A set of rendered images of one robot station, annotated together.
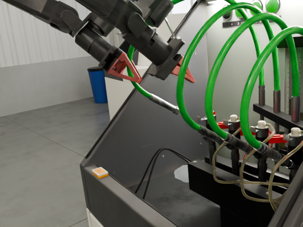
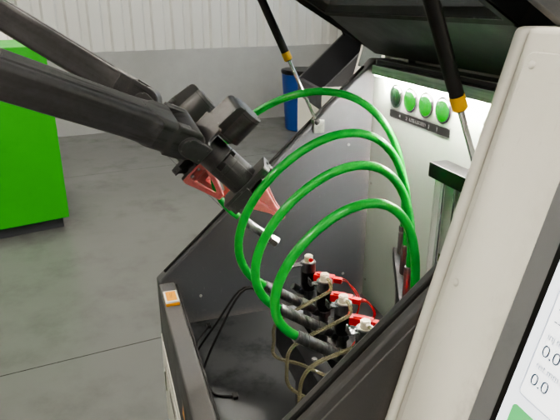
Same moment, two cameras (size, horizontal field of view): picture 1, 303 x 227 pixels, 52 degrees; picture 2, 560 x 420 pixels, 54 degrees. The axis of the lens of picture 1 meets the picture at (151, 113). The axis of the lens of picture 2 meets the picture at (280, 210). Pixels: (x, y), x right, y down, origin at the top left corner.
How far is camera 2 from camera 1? 42 cm
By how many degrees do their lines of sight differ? 14
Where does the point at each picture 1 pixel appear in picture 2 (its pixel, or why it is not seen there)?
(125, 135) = (222, 249)
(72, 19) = not seen: hidden behind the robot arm
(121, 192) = (180, 335)
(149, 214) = (191, 374)
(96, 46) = not seen: hidden behind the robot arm
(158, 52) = (231, 178)
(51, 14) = not seen: hidden behind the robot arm
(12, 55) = (165, 32)
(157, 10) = (232, 127)
